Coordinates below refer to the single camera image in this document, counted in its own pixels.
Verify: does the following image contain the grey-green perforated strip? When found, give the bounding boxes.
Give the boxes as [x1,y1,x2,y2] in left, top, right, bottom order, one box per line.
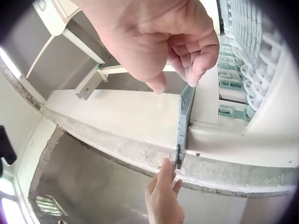
[176,84,196,170]

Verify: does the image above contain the person's left fingers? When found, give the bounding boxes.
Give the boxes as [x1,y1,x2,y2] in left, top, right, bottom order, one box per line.
[154,158,183,199]

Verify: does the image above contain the white control panel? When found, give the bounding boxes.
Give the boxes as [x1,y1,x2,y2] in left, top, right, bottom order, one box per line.
[33,0,81,36]

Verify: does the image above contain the person's right thumb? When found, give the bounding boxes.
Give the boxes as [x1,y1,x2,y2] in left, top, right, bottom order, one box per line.
[142,63,168,95]

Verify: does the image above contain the fluorescent tube lamp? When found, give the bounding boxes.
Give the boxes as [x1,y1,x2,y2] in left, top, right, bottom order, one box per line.
[0,47,22,78]

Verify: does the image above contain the white support rails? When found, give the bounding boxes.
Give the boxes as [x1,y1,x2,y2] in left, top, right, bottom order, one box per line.
[25,22,177,82]

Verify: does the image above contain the person's left hand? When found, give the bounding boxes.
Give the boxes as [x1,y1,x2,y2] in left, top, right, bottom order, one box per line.
[144,158,185,224]

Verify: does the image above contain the person's right index finger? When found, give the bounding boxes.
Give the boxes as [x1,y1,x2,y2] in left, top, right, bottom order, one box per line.
[186,33,220,88]

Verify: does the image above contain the person's right fingers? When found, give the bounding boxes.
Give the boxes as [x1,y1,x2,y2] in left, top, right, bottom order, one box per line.
[167,35,195,82]

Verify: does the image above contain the rows of green clips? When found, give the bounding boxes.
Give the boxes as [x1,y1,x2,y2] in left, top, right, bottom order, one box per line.
[217,0,282,122]

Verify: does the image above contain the white metal bracket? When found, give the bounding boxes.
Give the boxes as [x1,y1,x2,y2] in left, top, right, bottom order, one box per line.
[75,68,107,101]

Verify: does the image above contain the person's right hand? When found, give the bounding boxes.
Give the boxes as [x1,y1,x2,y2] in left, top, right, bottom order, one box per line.
[79,0,220,95]

